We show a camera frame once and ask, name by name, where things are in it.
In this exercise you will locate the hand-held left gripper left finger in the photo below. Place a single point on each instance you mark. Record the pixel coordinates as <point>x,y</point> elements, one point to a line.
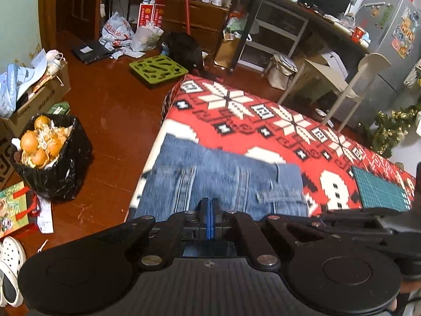
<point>205,220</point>

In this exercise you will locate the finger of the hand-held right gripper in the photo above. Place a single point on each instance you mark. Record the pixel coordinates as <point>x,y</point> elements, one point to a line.
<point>348,220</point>

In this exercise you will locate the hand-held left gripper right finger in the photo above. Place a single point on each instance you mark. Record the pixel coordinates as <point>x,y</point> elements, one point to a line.
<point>215,220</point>

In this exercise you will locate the blue denim shorts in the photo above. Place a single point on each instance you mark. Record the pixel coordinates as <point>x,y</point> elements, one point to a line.
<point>213,174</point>

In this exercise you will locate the green cutting mat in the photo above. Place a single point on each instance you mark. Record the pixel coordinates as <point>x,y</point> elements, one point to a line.
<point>378,187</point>

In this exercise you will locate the tinsel decorated small tree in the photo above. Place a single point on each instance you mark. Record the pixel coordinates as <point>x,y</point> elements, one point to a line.
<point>388,128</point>

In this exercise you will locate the red patterned blanket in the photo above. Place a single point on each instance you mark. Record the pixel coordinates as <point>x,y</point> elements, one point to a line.
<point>263,121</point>

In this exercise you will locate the cream plastic chair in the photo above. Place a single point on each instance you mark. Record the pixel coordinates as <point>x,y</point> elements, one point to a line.
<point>358,75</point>

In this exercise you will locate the black trash bag bin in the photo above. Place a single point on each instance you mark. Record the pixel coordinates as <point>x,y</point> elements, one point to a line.
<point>65,171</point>

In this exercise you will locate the green plastic tray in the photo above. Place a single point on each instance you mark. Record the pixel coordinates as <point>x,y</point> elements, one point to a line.
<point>158,69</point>

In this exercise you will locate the white tote bag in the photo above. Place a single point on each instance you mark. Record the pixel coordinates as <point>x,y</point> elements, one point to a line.
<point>281,72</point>

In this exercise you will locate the black bag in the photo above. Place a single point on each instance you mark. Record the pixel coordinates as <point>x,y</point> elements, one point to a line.
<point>184,52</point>

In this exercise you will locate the red paper cup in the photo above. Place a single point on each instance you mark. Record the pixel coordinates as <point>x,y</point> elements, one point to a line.
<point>358,34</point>

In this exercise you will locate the white plastic bag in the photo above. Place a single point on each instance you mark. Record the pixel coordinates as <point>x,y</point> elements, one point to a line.
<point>146,38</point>

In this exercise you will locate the grey refrigerator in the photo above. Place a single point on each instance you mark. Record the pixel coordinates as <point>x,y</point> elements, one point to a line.
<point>388,33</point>

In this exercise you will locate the green printed gift bag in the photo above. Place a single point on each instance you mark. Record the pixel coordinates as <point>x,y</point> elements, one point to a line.
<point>13,210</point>

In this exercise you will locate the white clog shoe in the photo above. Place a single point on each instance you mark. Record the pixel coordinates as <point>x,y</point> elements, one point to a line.
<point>8,286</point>
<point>14,251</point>

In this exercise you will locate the white drawer unit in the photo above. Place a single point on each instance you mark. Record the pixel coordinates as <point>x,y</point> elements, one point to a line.
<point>276,29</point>

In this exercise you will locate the brown cardboard box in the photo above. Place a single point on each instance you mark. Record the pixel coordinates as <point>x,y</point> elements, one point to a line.
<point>49,95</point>

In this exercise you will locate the brown wooden dresser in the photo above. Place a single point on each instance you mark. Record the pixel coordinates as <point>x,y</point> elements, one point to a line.
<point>200,19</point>

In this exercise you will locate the black flat folder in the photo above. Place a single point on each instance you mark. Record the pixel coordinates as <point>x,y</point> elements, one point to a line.
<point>92,52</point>

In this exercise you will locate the cluttered dark desk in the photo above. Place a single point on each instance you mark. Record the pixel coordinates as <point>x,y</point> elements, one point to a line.
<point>322,19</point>

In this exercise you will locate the printed plastic bag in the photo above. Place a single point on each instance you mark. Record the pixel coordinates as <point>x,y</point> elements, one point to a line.
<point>115,29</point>

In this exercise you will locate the red printed box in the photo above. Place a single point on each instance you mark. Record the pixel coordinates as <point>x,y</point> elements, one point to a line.
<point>148,13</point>

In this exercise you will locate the brown wooden door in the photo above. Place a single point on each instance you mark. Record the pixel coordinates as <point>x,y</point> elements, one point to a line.
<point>75,6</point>

